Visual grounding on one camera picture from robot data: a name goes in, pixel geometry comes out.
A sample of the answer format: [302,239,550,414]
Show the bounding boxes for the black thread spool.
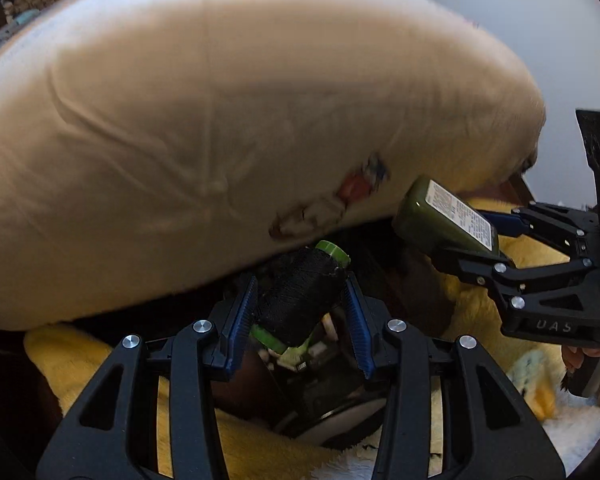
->
[251,240,351,354]

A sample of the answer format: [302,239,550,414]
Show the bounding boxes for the dark green bottle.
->
[394,176,500,256]

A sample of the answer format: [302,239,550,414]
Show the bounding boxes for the beige cartoon bed sheet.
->
[0,0,545,330]

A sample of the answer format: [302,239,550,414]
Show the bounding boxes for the trash bin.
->
[211,245,453,450]

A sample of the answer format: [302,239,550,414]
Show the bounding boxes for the person right hand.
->
[562,346,600,373]

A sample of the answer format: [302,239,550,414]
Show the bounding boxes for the yellow fleece blanket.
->
[24,199,568,479]

